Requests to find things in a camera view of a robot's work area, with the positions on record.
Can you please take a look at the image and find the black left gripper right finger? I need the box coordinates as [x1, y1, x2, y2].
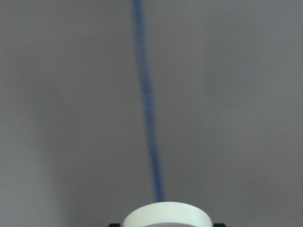
[213, 223, 225, 227]

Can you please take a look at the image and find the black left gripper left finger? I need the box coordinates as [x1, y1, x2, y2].
[109, 223, 122, 227]

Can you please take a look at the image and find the white and blue bell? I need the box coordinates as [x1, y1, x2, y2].
[122, 201, 213, 227]

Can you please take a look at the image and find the long blue tape strip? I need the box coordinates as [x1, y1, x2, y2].
[131, 0, 165, 202]

